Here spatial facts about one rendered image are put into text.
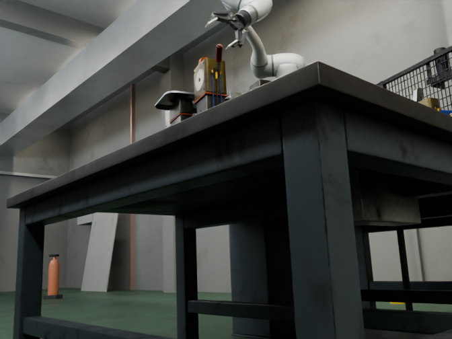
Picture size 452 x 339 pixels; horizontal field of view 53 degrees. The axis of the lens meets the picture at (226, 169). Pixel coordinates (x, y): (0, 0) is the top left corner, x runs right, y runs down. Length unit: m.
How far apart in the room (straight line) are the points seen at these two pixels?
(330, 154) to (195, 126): 0.30
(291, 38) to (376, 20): 1.23
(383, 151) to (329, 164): 0.18
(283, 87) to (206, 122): 0.20
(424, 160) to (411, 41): 4.12
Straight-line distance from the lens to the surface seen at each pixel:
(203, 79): 1.50
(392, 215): 1.44
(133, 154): 1.12
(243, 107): 0.82
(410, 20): 5.22
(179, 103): 1.63
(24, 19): 6.92
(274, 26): 6.46
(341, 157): 0.78
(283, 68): 2.76
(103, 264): 8.67
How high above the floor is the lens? 0.40
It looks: 12 degrees up
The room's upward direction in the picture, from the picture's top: 2 degrees counter-clockwise
